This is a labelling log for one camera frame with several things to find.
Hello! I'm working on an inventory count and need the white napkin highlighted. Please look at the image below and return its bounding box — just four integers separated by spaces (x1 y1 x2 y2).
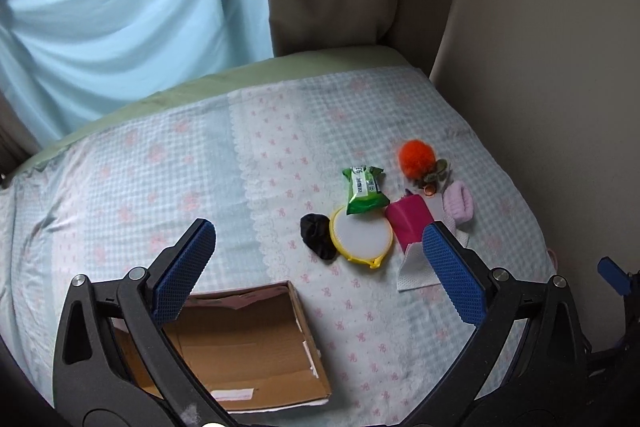
396 193 471 293

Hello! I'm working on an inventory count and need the pink knitted scrunchie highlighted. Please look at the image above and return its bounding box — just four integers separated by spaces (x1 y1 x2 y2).
442 180 474 225

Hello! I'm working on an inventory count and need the magenta cloth pouch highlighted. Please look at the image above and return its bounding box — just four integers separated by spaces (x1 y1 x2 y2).
384 194 434 251

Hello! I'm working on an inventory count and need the yellow round mirror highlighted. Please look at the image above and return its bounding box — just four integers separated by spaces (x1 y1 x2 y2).
329 207 394 270

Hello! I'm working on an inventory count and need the orange fluffy pompom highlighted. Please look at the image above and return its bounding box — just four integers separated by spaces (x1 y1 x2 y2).
398 140 436 181

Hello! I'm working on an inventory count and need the green wet wipes packet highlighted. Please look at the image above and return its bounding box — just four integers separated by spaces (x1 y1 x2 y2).
342 165 390 216

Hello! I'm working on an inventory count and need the black sock roll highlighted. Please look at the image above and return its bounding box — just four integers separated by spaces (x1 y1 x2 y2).
299 213 337 263

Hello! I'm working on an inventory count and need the open cardboard box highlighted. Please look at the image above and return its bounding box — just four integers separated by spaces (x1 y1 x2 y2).
112 281 333 413

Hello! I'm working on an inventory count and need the brown curtain left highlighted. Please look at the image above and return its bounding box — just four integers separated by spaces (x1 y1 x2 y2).
0 94 41 176

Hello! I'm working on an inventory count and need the checkered floral bed sheet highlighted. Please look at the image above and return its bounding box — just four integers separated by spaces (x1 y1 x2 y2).
1 66 553 426

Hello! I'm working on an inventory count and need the green mattress cover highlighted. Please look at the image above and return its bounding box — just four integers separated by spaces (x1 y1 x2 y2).
11 46 409 176

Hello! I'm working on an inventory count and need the light blue hanging cloth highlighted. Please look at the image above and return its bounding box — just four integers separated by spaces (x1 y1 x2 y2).
1 0 272 147

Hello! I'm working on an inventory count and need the brown green hair tie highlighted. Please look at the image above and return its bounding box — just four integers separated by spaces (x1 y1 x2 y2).
413 158 452 198

